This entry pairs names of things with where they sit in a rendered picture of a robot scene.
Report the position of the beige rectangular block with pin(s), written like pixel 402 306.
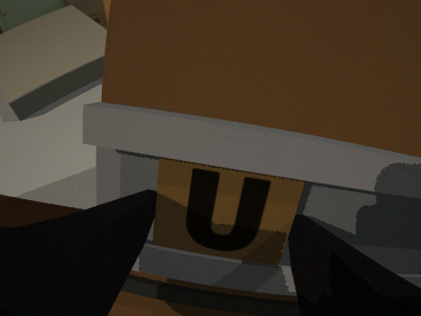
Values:
pixel 46 58

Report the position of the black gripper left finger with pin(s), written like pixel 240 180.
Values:
pixel 73 265

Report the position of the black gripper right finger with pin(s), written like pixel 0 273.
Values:
pixel 334 279

